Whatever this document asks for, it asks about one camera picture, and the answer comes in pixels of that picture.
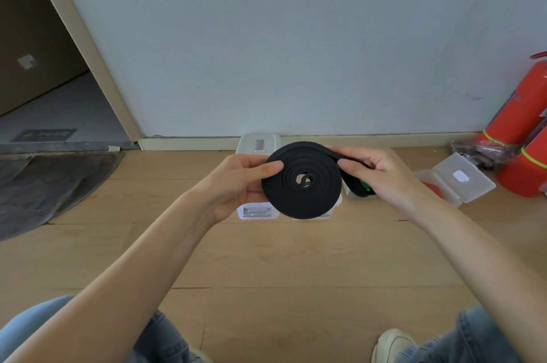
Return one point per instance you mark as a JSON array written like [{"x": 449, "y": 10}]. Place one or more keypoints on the person's right jeans leg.
[{"x": 478, "y": 341}]

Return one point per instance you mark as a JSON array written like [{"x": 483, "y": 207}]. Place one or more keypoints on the white wall socket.
[{"x": 28, "y": 61}]

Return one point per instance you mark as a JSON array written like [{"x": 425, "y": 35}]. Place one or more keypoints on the person's right thumb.
[{"x": 354, "y": 167}]

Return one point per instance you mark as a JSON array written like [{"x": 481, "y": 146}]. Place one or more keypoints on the person's left hand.
[{"x": 226, "y": 187}]

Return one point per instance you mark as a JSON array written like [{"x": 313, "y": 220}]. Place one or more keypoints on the black plastic bag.
[{"x": 483, "y": 152}]

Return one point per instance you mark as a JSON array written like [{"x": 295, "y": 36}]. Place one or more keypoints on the person's white left shoe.
[{"x": 201, "y": 356}]

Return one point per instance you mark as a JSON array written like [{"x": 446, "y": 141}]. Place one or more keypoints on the beige door frame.
[{"x": 85, "y": 46}]

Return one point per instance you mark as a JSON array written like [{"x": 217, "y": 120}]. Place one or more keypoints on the person's right hand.
[{"x": 391, "y": 178}]

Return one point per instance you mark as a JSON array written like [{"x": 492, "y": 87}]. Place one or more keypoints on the person's left forearm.
[{"x": 119, "y": 285}]

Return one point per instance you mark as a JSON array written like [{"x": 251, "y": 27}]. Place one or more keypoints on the beige baseboard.
[{"x": 205, "y": 142}]

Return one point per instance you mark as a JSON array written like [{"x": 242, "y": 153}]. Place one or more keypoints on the person's left jeans leg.
[{"x": 166, "y": 341}]

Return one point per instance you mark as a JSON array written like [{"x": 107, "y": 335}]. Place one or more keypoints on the red fire extinguisher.
[
  {"x": 527, "y": 170},
  {"x": 521, "y": 106}
]

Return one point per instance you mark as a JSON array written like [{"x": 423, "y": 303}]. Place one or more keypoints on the grey door mat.
[{"x": 47, "y": 187}]

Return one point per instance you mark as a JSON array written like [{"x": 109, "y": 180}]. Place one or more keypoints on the person's right forearm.
[{"x": 483, "y": 264}]

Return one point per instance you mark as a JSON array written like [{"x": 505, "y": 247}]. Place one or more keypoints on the person's white right shoe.
[{"x": 391, "y": 345}]

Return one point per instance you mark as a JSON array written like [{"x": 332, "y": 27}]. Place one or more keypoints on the green round object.
[{"x": 366, "y": 188}]

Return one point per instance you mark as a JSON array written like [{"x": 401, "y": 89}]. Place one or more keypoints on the person's left thumb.
[{"x": 265, "y": 169}]

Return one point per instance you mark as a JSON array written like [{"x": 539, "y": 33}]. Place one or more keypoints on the person's jeans leg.
[
  {"x": 166, "y": 341},
  {"x": 478, "y": 341}
]

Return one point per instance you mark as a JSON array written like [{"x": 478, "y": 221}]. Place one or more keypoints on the person's white shoe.
[
  {"x": 201, "y": 356},
  {"x": 391, "y": 345}
]

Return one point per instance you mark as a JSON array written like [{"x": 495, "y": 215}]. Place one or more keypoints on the white plastic storage box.
[{"x": 256, "y": 211}]

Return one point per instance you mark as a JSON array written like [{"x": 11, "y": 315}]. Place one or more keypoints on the small clear plastic case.
[{"x": 463, "y": 181}]

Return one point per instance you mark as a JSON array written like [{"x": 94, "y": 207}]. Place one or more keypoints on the dark floor grate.
[{"x": 45, "y": 135}]

